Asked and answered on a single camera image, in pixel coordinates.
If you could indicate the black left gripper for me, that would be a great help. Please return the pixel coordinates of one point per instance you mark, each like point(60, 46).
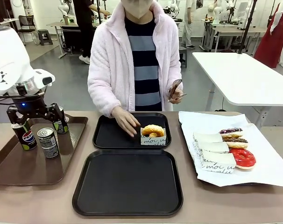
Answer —
point(29, 106)

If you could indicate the brown metal tongs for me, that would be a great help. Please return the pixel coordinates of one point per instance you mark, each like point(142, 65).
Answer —
point(176, 82)

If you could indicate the white printed donut box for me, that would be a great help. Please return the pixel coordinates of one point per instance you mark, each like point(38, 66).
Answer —
point(217, 161)

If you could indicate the purple frosted donut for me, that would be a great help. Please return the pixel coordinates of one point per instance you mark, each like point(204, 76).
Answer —
point(230, 133)

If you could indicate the chocolate sprinkle donut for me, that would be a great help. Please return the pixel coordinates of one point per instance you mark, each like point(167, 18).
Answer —
point(237, 143)

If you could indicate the red frosted donut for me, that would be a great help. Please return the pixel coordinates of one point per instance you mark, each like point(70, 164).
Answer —
point(247, 161)

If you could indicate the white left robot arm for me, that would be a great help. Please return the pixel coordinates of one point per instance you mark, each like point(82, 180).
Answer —
point(8, 53)

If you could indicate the person's right forearm pink sleeve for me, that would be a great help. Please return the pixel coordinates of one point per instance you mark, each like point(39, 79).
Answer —
point(101, 93)

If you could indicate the person's left forearm pink sleeve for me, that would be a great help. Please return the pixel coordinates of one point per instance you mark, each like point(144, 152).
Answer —
point(176, 70)

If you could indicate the person's right hand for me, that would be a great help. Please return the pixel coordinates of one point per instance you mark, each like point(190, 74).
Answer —
point(124, 119)

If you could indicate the person's left hand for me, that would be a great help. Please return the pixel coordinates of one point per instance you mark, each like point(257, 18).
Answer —
point(177, 95)

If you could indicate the brown plastic tray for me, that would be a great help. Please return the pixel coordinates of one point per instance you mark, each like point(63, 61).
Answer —
point(27, 170)

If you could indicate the grey step stool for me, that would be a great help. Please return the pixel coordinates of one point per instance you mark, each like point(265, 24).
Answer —
point(45, 36)

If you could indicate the small black tray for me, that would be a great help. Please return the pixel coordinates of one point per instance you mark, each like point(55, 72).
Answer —
point(113, 138)

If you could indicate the black office chair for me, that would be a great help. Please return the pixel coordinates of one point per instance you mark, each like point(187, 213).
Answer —
point(27, 24)

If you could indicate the beige background workbench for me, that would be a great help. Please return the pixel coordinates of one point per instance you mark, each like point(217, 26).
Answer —
point(62, 28)

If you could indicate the bystander in black clothes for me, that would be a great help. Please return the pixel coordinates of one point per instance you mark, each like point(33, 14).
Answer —
point(85, 23)

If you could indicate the plain glazed donut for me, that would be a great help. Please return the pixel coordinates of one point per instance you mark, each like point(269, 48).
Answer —
point(147, 130)

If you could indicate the large black tray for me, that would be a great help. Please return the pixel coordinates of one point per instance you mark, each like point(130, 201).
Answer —
point(127, 184)

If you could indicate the person in pink jacket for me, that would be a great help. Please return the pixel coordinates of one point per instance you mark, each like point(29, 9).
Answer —
point(146, 58)

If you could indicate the bystander in beige clothes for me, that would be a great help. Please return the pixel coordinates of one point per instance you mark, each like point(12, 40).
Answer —
point(188, 23)

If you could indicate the white folding table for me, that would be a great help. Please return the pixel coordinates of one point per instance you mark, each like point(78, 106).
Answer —
point(244, 77)

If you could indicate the grey background workbench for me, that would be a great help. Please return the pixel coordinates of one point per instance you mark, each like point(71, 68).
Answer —
point(232, 31)

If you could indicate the white paper sheet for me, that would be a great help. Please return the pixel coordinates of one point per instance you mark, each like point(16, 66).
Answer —
point(256, 140)

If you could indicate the black tripod pole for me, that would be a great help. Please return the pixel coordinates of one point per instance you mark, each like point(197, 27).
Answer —
point(246, 28)

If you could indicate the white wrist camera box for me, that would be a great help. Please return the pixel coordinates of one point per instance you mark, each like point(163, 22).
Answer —
point(42, 78)

